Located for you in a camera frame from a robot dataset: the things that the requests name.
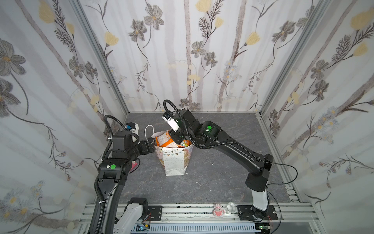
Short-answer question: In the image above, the orange white snack packet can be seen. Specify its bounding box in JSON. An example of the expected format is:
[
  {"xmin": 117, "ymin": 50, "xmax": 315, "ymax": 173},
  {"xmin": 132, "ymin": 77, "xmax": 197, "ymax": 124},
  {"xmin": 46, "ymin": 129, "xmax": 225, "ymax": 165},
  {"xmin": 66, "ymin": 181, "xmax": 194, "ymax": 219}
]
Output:
[{"xmin": 155, "ymin": 131, "xmax": 179, "ymax": 148}]

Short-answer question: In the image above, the white cartoon paper bag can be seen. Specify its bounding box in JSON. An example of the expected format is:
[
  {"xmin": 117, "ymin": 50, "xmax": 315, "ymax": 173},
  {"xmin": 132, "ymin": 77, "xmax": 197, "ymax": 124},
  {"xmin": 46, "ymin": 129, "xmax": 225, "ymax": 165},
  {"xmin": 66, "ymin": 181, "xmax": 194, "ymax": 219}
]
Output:
[{"xmin": 144, "ymin": 125, "xmax": 194, "ymax": 176}]

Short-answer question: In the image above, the orange mango snack packet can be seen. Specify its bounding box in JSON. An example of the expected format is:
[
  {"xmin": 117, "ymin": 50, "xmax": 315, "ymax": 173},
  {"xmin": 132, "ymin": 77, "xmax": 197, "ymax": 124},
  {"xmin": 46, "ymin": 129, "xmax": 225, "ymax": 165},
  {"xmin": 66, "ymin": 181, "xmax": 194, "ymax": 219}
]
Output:
[{"xmin": 178, "ymin": 140, "xmax": 192, "ymax": 148}]

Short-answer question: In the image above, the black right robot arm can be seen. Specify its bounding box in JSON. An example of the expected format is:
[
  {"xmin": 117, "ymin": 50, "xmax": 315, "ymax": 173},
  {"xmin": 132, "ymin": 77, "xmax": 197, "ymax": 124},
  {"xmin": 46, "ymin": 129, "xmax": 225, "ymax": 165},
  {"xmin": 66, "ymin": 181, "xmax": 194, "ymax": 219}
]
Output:
[{"xmin": 163, "ymin": 99, "xmax": 275, "ymax": 222}]

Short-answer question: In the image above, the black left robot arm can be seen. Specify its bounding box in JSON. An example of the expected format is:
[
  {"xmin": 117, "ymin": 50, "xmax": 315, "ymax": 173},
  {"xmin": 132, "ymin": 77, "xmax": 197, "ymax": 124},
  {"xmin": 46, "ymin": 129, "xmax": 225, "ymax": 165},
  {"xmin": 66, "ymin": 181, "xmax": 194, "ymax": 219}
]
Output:
[{"xmin": 88, "ymin": 115, "xmax": 156, "ymax": 234}]

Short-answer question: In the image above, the clear glass ornament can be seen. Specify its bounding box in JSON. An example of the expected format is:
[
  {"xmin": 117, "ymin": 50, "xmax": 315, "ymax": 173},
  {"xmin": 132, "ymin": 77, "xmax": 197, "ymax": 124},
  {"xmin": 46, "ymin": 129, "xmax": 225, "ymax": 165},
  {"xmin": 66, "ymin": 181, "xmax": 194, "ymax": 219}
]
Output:
[{"xmin": 227, "ymin": 201, "xmax": 236, "ymax": 214}]

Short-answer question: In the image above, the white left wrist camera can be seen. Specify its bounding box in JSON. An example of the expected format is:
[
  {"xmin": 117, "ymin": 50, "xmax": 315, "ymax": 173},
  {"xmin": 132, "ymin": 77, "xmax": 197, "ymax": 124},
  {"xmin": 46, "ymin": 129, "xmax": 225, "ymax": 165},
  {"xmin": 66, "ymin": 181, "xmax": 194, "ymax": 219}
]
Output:
[{"xmin": 125, "ymin": 122, "xmax": 139, "ymax": 144}]

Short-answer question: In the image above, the white vented cable duct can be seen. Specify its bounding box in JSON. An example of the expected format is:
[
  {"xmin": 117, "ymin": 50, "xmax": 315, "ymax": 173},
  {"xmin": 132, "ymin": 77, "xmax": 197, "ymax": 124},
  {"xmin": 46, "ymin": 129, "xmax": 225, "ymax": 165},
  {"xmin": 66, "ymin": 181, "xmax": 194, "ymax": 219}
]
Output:
[{"xmin": 131, "ymin": 223, "xmax": 262, "ymax": 234}]

